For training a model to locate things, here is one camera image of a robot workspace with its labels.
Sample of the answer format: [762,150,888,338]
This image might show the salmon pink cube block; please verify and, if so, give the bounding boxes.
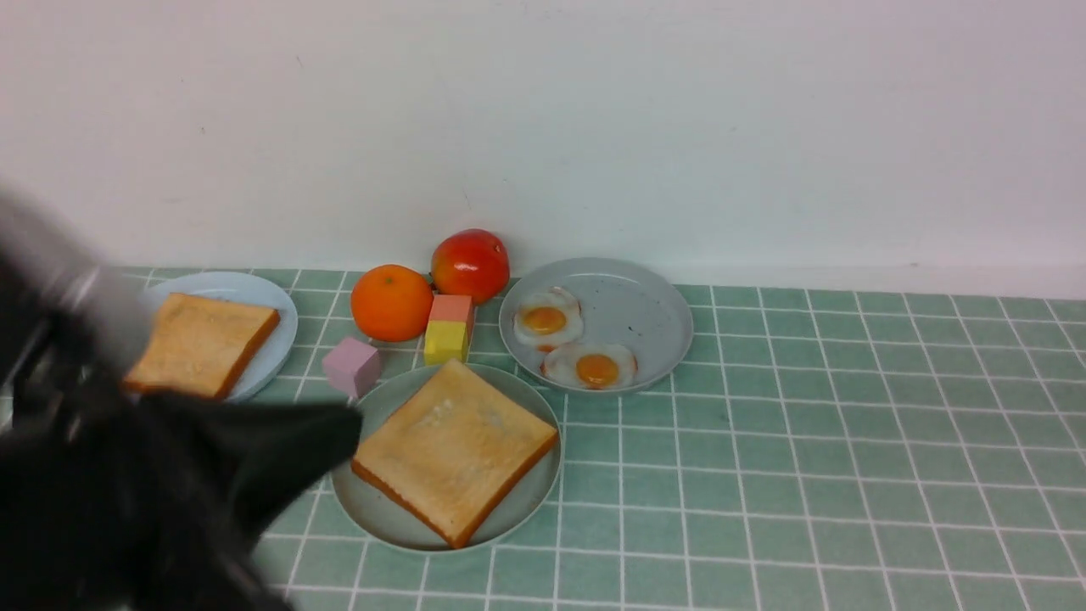
[429,294,476,328]

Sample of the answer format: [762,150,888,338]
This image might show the light blue bread plate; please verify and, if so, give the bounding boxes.
[141,271,299,402]

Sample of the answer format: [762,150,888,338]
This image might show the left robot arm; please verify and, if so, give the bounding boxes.
[1,189,363,610]

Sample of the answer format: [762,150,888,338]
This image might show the toast slice on blue plate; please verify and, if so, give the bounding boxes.
[121,294,278,400]

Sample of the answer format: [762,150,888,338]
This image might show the toast slice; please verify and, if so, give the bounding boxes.
[351,358,560,549]
[121,294,278,400]

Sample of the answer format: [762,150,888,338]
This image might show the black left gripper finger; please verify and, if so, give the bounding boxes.
[203,403,363,544]

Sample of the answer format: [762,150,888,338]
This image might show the lilac pink cube block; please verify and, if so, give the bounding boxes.
[323,338,383,398]

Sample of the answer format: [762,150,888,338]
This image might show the red apple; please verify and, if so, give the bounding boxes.
[431,228,512,306]

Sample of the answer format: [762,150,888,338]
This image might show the grey egg plate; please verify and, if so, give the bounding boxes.
[498,258,694,395]

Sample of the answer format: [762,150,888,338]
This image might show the yellow cube block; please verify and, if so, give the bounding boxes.
[424,320,472,367]

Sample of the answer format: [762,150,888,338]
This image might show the orange fruit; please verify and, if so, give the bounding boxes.
[350,264,434,343]

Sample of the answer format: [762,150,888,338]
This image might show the pale green centre plate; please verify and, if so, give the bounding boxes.
[331,362,563,553]

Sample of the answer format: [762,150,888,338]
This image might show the fried egg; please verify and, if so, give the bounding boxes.
[540,343,639,390]
[513,287,585,352]

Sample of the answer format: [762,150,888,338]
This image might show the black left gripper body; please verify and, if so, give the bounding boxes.
[3,326,290,610]

